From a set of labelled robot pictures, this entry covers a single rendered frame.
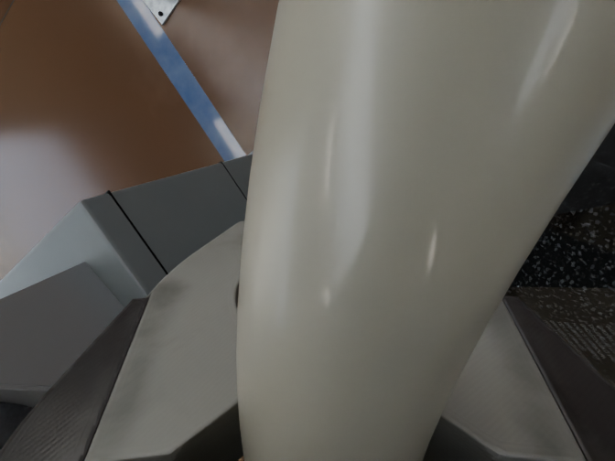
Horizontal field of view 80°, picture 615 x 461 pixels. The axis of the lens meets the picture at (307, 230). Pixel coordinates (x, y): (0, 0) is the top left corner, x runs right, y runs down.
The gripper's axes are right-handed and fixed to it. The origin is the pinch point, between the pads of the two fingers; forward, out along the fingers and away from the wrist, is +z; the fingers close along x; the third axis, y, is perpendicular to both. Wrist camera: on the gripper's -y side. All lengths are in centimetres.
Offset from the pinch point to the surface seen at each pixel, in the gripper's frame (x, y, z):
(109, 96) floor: -83, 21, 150
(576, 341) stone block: 44, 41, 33
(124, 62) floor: -73, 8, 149
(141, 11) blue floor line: -62, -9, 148
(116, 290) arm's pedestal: -33, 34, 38
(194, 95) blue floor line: -44, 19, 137
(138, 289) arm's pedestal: -29, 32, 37
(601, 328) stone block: 43, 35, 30
